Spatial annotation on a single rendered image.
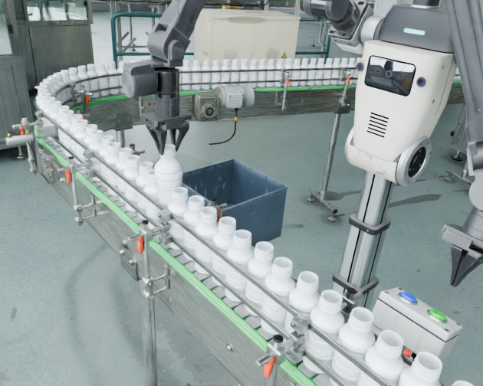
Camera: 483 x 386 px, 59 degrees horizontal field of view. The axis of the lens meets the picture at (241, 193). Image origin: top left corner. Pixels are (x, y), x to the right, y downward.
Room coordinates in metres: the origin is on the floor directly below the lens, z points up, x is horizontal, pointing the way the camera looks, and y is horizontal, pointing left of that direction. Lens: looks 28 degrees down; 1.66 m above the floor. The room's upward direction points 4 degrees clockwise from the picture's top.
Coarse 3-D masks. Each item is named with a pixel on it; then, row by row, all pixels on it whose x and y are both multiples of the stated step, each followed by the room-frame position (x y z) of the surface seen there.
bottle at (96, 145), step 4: (92, 132) 1.28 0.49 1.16; (96, 132) 1.29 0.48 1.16; (100, 132) 1.29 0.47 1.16; (92, 136) 1.26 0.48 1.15; (96, 136) 1.26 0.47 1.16; (100, 136) 1.27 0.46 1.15; (92, 140) 1.26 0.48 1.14; (96, 140) 1.26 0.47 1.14; (100, 140) 1.27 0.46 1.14; (92, 144) 1.26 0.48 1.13; (96, 144) 1.26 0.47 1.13; (100, 144) 1.26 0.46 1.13; (92, 148) 1.25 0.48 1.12; (96, 148) 1.25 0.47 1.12; (100, 148) 1.25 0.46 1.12; (96, 152) 1.25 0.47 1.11; (92, 160) 1.25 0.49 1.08; (96, 160) 1.25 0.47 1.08; (96, 164) 1.25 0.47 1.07; (96, 168) 1.25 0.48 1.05; (100, 172) 1.25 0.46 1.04; (96, 180) 1.25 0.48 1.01
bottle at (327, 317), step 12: (324, 300) 0.57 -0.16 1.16; (336, 300) 0.59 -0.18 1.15; (312, 312) 0.58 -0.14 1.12; (324, 312) 0.57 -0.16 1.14; (336, 312) 0.56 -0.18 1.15; (324, 324) 0.56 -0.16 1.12; (336, 324) 0.56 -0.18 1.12; (312, 336) 0.56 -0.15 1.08; (336, 336) 0.55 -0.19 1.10; (312, 348) 0.56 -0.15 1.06; (324, 348) 0.55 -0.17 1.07; (324, 360) 0.55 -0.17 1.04
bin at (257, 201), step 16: (192, 176) 1.50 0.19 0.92; (208, 176) 1.55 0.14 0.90; (224, 176) 1.61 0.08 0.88; (240, 176) 1.61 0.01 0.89; (256, 176) 1.54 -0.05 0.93; (192, 192) 1.33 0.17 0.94; (208, 192) 1.55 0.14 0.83; (224, 192) 1.61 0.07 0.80; (240, 192) 1.60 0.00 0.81; (256, 192) 1.53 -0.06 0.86; (272, 192) 1.37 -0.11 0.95; (224, 208) 1.60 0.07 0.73; (240, 208) 1.27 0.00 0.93; (256, 208) 1.32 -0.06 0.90; (272, 208) 1.38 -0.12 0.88; (240, 224) 1.27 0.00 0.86; (256, 224) 1.33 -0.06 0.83; (272, 224) 1.38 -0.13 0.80; (256, 240) 1.33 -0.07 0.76
